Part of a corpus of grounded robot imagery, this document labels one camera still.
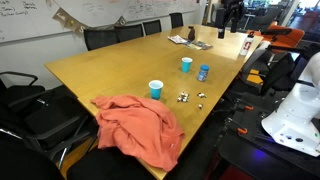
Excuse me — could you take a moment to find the white red water bottle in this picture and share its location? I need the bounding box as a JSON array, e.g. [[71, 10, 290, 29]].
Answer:
[[239, 31, 256, 57]]

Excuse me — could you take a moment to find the pennant banner garland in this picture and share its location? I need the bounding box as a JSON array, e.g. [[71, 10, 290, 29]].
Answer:
[[51, 7, 128, 34]]

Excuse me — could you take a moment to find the orange crumpled cloth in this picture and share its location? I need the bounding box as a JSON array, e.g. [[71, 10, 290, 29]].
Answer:
[[90, 94, 186, 172]]

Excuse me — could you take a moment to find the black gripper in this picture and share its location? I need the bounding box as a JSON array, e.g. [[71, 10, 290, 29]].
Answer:
[[217, 0, 246, 40]]

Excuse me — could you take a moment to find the black robot mounting cart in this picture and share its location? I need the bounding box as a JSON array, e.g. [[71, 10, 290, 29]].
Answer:
[[218, 91, 320, 180]]

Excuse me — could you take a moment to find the wall whiteboard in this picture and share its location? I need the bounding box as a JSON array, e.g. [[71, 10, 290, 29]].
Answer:
[[0, 0, 204, 44]]

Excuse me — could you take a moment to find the blue lidded jar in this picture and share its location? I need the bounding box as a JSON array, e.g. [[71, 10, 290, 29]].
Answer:
[[197, 64, 211, 83]]

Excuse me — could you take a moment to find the white printed pamphlet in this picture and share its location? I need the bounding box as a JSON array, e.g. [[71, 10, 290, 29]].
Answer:
[[167, 34, 190, 45]]

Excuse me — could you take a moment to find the brown bottle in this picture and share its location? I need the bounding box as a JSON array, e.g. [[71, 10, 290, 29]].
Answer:
[[187, 25, 197, 42]]

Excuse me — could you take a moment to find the blue plastic cup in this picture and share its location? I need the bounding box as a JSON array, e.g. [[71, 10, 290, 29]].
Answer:
[[148, 79, 165, 101], [181, 56, 194, 74]]

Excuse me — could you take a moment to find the black armrest office chair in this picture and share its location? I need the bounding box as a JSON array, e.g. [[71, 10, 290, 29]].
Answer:
[[0, 70, 98, 171]]

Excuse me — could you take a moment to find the orange office chair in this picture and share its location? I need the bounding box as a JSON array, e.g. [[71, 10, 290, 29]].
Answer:
[[247, 21, 306, 51]]

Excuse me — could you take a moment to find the dark printed magazine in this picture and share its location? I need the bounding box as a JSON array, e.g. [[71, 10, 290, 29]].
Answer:
[[185, 40, 214, 51]]

